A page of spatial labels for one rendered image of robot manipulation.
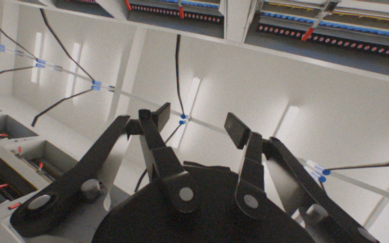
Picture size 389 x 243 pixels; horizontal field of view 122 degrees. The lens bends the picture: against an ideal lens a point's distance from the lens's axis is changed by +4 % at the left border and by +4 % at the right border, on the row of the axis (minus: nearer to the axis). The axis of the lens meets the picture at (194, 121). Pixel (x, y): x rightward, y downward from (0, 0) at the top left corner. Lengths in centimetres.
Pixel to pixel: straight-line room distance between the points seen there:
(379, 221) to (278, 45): 255
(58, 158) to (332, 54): 197
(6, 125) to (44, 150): 70
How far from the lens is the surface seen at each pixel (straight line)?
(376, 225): 286
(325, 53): 75
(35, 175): 130
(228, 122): 19
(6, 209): 112
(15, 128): 223
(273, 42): 70
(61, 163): 160
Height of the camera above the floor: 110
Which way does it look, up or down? 75 degrees up
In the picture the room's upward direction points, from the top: 76 degrees clockwise
